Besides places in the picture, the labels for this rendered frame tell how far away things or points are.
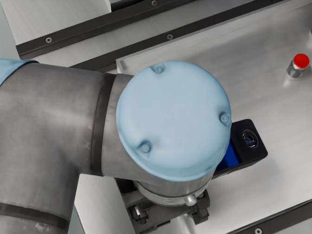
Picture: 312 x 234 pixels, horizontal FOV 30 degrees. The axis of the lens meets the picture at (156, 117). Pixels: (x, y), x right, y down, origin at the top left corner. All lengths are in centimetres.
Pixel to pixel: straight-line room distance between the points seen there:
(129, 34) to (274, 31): 20
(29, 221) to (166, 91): 12
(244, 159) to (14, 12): 42
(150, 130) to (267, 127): 44
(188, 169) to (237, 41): 47
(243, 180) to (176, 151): 41
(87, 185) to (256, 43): 31
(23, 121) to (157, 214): 22
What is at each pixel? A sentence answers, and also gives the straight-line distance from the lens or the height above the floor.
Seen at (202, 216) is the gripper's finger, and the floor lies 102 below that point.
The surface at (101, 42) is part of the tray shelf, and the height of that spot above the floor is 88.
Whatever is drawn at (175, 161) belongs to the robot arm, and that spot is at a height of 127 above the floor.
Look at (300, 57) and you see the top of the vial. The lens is 78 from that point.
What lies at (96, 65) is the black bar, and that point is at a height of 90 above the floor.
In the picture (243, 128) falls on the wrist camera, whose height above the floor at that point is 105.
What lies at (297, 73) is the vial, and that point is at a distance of 79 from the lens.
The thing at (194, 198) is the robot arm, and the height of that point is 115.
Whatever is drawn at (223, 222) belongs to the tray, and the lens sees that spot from 75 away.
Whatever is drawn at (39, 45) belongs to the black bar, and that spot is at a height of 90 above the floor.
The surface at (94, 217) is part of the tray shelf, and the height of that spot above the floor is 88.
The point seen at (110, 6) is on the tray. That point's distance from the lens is 82.
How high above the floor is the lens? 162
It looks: 71 degrees down
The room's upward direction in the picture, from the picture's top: 4 degrees clockwise
